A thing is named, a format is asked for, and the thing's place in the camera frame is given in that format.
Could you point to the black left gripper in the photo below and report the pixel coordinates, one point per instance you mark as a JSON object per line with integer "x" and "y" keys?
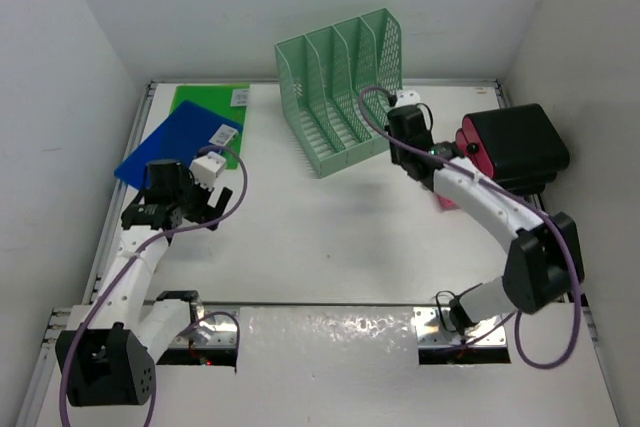
{"x": 200, "y": 214}

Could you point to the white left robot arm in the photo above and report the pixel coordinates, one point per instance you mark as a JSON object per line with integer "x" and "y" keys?
{"x": 110, "y": 358}

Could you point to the aluminium frame rail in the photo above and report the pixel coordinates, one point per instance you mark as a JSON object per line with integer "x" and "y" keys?
{"x": 59, "y": 314}

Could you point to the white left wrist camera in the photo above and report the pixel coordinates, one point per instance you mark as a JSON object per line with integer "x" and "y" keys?
{"x": 207, "y": 168}

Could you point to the green mesh file organizer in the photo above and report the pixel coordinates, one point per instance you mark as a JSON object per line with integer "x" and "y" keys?
{"x": 321, "y": 75}

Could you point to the blue plastic folder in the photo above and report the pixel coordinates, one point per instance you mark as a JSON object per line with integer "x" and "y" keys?
{"x": 179, "y": 137}

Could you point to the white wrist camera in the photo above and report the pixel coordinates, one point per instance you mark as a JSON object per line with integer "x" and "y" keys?
{"x": 406, "y": 98}
{"x": 207, "y": 168}

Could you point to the black drawer box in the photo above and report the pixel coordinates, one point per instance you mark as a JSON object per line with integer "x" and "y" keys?
{"x": 517, "y": 147}

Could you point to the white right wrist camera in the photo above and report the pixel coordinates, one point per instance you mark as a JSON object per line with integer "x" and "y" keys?
{"x": 406, "y": 98}

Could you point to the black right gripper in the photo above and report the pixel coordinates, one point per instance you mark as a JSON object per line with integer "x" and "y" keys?
{"x": 393, "y": 154}

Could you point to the white front cover board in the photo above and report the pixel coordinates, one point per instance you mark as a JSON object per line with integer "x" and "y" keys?
{"x": 359, "y": 367}

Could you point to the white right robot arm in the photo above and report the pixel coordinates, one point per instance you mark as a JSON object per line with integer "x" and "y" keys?
{"x": 543, "y": 252}

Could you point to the green plastic folder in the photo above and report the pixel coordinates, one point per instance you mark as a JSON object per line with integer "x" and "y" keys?
{"x": 226, "y": 100}

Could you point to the pink drawer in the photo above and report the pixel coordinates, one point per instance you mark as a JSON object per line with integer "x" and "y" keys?
{"x": 446, "y": 204}

